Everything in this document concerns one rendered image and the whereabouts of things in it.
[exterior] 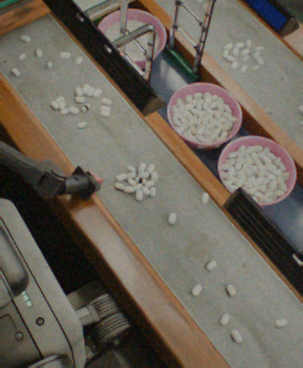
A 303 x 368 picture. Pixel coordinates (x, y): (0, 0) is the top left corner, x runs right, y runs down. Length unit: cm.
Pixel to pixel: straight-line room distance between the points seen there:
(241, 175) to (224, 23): 70
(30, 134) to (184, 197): 56
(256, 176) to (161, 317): 61
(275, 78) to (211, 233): 70
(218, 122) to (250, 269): 55
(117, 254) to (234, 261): 37
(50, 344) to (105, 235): 85
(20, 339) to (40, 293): 8
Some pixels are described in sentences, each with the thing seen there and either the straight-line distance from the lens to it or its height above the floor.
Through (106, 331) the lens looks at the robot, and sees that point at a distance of 170.
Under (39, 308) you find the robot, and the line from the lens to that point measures 104.
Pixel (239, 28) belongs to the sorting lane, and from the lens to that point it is 241.
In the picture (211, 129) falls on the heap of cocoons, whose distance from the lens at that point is 210.
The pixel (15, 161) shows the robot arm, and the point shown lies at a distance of 169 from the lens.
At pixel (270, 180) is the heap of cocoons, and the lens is 203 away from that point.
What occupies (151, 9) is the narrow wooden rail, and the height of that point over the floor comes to 76.
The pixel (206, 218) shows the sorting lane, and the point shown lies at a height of 74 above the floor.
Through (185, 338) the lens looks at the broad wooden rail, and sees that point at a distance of 174.
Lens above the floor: 244
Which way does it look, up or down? 60 degrees down
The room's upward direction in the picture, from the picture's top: 9 degrees clockwise
